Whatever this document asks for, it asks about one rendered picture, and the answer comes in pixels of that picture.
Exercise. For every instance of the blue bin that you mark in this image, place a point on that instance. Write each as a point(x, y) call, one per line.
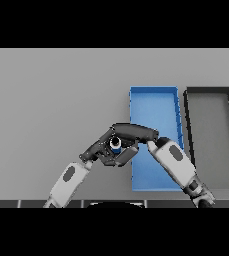
point(154, 133)

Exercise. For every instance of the blue pipe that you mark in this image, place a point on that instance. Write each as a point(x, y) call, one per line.
point(115, 144)

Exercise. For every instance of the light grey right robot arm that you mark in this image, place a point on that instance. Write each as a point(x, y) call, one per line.
point(177, 163)

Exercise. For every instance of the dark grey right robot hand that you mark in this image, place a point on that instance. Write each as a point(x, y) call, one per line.
point(136, 132)

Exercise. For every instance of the dark grey bin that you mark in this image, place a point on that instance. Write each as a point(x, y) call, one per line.
point(212, 140)

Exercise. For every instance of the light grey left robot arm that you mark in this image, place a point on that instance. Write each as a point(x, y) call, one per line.
point(67, 181)

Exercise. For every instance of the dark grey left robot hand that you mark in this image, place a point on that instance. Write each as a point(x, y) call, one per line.
point(97, 150)

